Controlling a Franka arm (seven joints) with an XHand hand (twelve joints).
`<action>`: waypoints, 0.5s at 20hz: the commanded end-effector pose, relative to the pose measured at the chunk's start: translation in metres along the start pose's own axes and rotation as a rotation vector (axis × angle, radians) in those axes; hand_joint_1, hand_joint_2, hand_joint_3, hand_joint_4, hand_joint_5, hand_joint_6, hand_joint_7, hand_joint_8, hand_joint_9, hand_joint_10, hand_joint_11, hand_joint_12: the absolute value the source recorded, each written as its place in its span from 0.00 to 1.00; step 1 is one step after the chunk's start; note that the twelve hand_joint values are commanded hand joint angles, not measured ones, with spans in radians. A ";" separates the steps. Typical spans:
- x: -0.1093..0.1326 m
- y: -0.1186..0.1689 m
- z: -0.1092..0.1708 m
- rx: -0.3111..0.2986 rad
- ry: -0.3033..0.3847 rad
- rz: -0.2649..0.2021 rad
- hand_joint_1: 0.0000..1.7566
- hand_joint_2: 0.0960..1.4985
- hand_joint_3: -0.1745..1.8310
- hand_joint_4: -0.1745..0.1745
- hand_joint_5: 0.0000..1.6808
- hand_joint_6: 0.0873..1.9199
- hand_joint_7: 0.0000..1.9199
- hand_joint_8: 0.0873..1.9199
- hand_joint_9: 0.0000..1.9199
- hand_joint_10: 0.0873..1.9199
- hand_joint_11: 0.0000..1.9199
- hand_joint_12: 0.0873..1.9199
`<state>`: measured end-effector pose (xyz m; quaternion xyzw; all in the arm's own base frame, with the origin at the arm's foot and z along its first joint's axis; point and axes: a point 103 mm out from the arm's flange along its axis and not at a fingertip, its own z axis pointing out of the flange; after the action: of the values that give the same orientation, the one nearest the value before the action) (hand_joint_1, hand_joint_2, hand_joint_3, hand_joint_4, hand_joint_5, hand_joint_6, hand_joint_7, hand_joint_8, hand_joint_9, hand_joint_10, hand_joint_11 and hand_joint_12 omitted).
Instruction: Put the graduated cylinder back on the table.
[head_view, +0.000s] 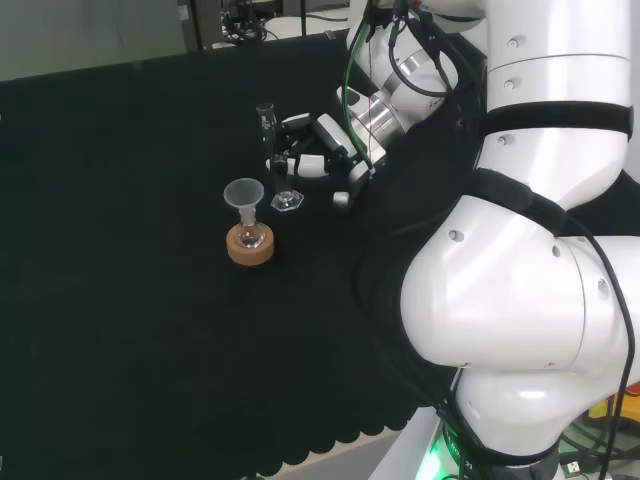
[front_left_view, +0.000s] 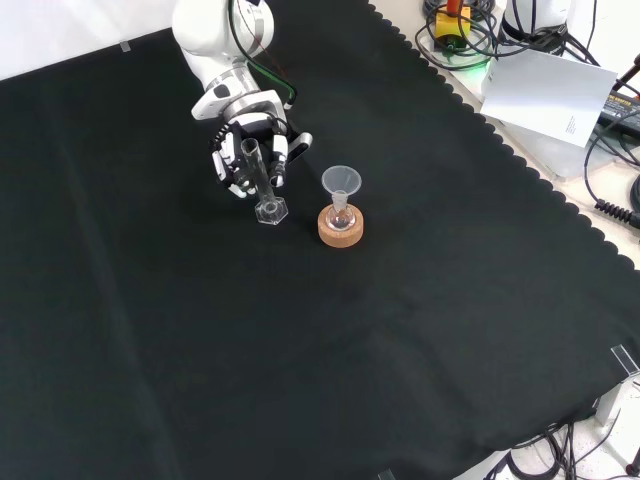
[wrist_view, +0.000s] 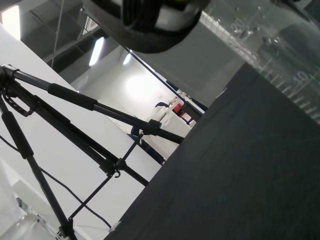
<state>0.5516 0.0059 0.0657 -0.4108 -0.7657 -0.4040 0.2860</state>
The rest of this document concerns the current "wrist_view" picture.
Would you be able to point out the black cloth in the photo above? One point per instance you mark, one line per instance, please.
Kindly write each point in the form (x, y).
(237, 175)

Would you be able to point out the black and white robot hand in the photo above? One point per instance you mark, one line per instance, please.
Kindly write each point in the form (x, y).
(140, 37)

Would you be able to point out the clear tape piece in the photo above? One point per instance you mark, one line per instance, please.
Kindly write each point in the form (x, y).
(115, 226)

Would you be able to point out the black tripod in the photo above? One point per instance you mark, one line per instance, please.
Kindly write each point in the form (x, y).
(72, 96)

